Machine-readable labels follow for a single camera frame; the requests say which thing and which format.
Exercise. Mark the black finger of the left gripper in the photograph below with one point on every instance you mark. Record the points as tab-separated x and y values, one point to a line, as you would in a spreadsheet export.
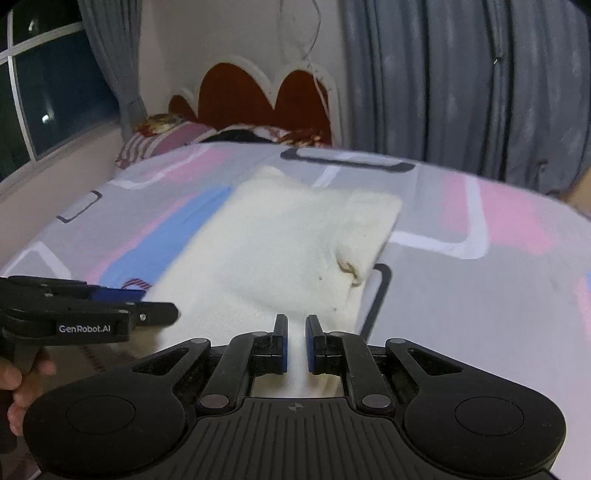
152	314
112	295

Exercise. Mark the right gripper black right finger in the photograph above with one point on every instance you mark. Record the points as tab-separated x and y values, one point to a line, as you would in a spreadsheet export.
347	356

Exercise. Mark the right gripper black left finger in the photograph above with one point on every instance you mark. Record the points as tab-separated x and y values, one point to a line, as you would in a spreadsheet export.
238	364

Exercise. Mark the cream white knit garment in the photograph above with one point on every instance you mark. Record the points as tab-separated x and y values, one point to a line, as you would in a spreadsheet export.
275	246

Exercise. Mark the person's left hand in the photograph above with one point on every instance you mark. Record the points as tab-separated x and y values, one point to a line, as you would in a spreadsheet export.
24	388

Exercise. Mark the striped pink pillow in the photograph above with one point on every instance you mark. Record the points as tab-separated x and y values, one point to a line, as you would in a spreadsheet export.
140	147

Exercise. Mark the patterned grey pink blue bedsheet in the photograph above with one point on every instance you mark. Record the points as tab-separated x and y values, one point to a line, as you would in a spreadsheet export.
494	276

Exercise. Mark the white framed window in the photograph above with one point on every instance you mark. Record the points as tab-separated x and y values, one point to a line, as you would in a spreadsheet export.
52	90

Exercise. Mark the floral red gold pillow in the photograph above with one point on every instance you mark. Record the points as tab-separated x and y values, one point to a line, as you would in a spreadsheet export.
164	123

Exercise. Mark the red white scalloped headboard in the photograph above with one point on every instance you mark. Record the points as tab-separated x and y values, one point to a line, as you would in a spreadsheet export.
303	97

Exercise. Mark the grey window side curtain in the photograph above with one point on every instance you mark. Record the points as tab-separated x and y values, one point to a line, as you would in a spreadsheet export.
113	31

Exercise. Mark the blue grey curtain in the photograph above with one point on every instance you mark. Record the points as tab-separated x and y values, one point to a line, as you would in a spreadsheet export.
500	89

